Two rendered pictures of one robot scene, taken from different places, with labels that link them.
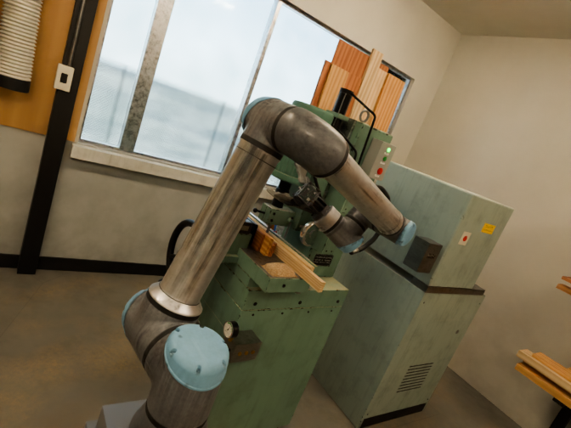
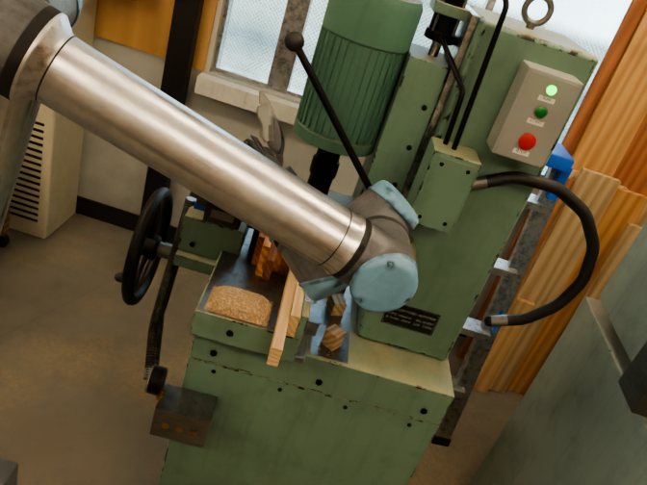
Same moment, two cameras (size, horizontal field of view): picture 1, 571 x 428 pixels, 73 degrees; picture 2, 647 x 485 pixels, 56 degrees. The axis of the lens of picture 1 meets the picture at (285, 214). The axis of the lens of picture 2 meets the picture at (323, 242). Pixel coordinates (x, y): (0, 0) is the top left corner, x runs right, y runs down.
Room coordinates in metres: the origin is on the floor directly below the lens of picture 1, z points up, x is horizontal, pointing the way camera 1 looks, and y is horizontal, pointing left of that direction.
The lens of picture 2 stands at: (0.64, -0.73, 1.63)
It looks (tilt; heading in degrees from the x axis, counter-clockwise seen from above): 29 degrees down; 37
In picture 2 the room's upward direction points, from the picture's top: 19 degrees clockwise
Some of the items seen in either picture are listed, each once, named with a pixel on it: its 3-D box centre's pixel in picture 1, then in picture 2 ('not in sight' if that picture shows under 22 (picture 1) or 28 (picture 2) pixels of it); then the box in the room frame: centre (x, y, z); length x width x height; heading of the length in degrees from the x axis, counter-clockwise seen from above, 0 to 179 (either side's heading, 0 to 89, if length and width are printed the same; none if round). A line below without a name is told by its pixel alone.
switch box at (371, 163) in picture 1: (377, 160); (532, 114); (1.71, -0.29, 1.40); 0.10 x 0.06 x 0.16; 132
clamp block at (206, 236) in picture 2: (226, 235); (218, 226); (1.47, 0.19, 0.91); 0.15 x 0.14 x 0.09; 42
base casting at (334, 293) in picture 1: (273, 273); (328, 317); (1.68, -0.05, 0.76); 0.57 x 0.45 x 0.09; 132
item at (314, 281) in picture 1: (279, 250); (293, 274); (1.51, -0.03, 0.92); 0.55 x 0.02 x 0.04; 42
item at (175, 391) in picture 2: (240, 346); (183, 416); (1.31, -0.02, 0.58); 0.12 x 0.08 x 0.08; 132
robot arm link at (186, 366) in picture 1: (188, 371); not in sight; (0.78, 0.08, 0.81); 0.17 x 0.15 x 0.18; 47
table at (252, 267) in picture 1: (240, 247); (248, 253); (1.53, 0.12, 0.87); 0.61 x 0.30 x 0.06; 42
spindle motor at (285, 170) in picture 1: (300, 143); (355, 68); (1.60, 0.05, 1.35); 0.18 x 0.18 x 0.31
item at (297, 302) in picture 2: (268, 238); (307, 248); (1.61, 0.03, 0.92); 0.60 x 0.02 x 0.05; 42
